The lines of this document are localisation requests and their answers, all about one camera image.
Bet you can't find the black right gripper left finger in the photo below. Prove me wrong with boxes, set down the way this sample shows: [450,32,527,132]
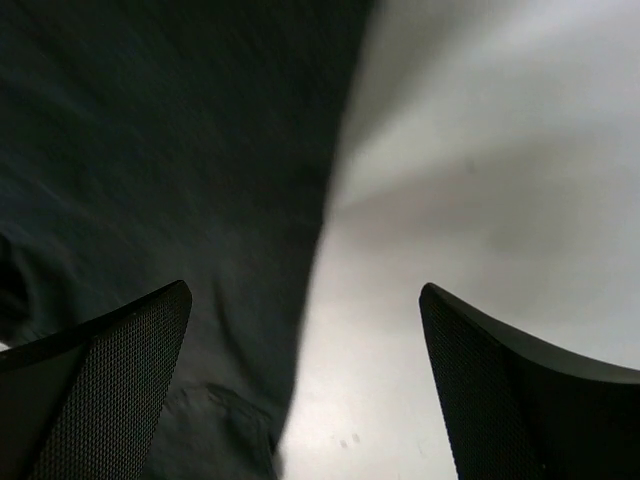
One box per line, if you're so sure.
[1,281,192,480]

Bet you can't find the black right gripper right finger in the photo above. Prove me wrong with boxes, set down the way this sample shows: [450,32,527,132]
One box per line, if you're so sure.
[419,284,639,480]

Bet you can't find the black trousers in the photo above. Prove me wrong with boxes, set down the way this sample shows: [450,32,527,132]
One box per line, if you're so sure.
[1,1,374,479]

